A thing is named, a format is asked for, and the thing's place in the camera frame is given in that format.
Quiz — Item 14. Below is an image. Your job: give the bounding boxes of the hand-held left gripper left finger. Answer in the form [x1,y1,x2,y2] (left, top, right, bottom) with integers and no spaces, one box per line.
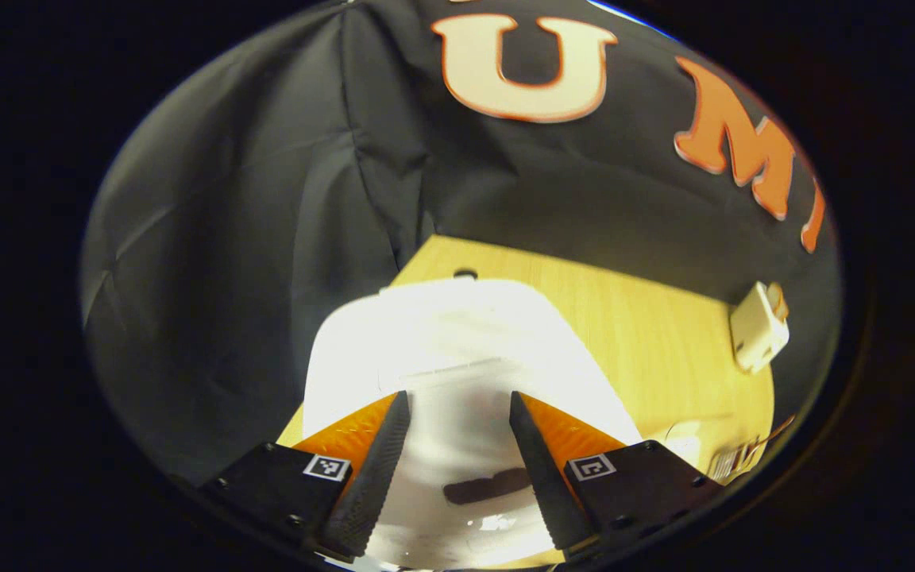
[202,389,412,561]

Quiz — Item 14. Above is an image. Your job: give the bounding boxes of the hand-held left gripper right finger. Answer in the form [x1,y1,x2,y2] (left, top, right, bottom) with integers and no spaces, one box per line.
[508,390,724,557]

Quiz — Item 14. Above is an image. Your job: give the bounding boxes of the white rice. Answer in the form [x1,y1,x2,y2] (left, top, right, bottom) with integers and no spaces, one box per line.
[668,433,705,470]

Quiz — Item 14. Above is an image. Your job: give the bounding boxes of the white rice cooker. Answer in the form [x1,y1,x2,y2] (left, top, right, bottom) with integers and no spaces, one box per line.
[301,276,645,571]

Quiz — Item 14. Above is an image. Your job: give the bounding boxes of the metal wire chopstick holder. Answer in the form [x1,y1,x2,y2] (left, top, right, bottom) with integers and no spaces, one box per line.
[708,441,764,484]

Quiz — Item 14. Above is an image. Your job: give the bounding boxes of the clear plastic rice container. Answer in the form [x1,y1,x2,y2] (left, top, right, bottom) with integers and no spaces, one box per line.
[664,415,744,477]

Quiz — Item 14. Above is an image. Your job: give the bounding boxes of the black backdrop cloth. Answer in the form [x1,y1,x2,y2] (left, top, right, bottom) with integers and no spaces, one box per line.
[80,0,844,485]

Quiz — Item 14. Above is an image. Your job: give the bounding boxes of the white toaster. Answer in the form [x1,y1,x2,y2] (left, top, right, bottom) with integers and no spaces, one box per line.
[729,280,790,374]

